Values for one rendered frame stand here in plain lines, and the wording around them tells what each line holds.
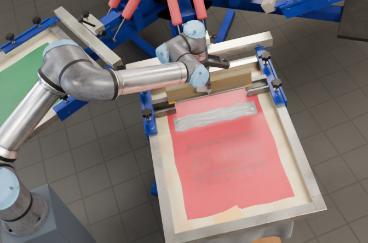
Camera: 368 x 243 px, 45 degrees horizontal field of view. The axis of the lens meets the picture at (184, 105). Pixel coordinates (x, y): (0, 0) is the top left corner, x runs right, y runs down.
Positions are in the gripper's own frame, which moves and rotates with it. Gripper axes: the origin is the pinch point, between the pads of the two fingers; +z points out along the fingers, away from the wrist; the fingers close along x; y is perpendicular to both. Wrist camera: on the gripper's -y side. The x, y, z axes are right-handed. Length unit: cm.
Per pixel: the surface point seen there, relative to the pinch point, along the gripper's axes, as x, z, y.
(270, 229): 47, 47, -13
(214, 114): 4.7, 12.8, -0.4
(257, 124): 14.4, 13.4, -16.3
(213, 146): 20.2, 13.5, 3.8
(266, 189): 44.0, 13.5, -11.5
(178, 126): 6.8, 12.9, 15.9
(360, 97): -51, 108, -106
